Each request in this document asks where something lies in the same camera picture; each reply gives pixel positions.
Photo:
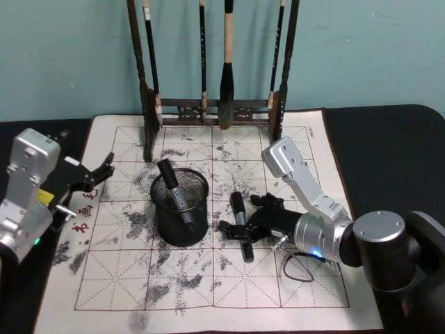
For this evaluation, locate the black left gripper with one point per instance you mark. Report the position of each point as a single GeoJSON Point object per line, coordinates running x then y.
{"type": "Point", "coordinates": [71, 177]}

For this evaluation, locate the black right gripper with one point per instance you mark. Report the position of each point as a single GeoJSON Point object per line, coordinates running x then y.
{"type": "Point", "coordinates": [273, 222]}

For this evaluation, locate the right robot arm silver black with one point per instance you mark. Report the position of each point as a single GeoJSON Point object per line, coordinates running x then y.
{"type": "Point", "coordinates": [379, 240]}

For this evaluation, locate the left robot arm silver black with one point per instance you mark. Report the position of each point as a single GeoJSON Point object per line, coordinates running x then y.
{"type": "Point", "coordinates": [24, 181]}

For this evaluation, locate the black marker pen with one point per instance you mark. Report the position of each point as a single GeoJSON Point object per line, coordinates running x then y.
{"type": "Point", "coordinates": [240, 212]}
{"type": "Point", "coordinates": [175, 189]}

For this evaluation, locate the dark wooden brush rack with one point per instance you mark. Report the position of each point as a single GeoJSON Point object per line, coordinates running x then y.
{"type": "Point", "coordinates": [147, 115]}

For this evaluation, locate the black mesh pen holder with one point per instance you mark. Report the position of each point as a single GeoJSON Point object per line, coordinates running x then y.
{"type": "Point", "coordinates": [182, 222]}

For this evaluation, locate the white gridded calligraphy felt mat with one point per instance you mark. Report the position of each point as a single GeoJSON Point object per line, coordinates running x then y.
{"type": "Point", "coordinates": [194, 288]}

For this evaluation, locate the thin black calligraphy brush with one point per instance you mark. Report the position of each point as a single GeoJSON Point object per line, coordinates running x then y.
{"type": "Point", "coordinates": [203, 52]}
{"type": "Point", "coordinates": [152, 52]}
{"type": "Point", "coordinates": [277, 52]}

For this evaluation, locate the black table cloth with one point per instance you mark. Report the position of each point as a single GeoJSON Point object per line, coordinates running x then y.
{"type": "Point", "coordinates": [389, 156]}

